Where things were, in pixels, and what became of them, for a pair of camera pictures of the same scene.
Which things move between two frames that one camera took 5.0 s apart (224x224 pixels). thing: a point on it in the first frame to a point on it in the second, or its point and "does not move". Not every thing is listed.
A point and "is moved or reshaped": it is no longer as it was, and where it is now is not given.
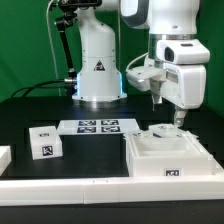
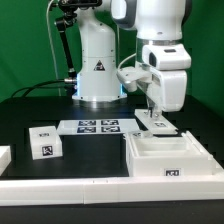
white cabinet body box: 166,153 does not move
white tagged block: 139,134 does not move
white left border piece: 5,158 does not move
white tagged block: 167,130 is moved or reshaped
